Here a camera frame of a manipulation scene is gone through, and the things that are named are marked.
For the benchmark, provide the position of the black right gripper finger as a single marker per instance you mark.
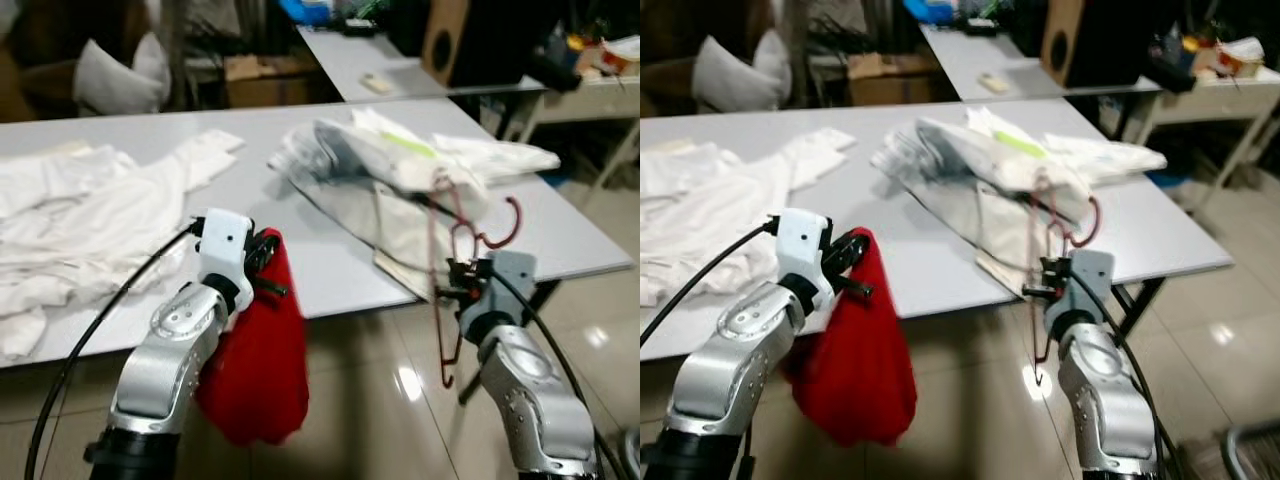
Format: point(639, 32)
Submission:
point(454, 269)
point(1036, 291)
point(1044, 267)
point(449, 292)

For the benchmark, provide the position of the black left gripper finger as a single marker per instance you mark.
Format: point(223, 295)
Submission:
point(857, 248)
point(259, 248)
point(840, 248)
point(272, 248)

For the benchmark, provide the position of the dark red hanger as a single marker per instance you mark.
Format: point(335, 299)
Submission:
point(1097, 220)
point(518, 222)

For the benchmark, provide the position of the red shirt with striped collar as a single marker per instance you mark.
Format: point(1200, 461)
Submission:
point(255, 380)
point(850, 380)

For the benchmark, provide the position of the white shirt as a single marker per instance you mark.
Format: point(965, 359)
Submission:
point(720, 210)
point(90, 230)

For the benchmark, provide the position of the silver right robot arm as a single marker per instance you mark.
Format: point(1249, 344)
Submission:
point(1110, 410)
point(530, 400)

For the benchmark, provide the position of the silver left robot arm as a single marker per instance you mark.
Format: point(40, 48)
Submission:
point(165, 350)
point(730, 350)

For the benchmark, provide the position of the black table leg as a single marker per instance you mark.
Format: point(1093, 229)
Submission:
point(1140, 310)
point(540, 295)

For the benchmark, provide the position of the cream garment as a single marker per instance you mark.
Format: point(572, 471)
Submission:
point(1100, 158)
point(490, 160)

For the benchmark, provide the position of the brown cardboard box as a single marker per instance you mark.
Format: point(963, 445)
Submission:
point(890, 88)
point(270, 90)

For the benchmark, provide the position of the beige remote control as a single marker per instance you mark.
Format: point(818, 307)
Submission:
point(994, 82)
point(378, 83)

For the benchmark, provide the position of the white pillow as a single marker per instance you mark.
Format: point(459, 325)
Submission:
point(735, 80)
point(115, 85)

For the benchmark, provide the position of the grey mottled pole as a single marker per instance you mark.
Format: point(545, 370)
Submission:
point(175, 50)
point(795, 50)

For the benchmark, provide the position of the white side table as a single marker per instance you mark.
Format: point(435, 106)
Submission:
point(600, 100)
point(1230, 100)

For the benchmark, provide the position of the wooden black speaker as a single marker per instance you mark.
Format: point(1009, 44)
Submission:
point(445, 45)
point(1062, 40)

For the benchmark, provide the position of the black device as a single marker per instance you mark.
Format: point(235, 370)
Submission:
point(1172, 65)
point(555, 65)

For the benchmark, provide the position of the blue object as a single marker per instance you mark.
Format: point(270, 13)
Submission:
point(305, 12)
point(928, 12)

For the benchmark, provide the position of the brown armchair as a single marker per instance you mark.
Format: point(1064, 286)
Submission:
point(40, 60)
point(665, 60)

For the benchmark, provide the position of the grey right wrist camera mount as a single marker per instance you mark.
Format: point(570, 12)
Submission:
point(510, 275)
point(1092, 275)

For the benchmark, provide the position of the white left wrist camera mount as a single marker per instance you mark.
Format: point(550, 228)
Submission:
point(800, 245)
point(222, 245)

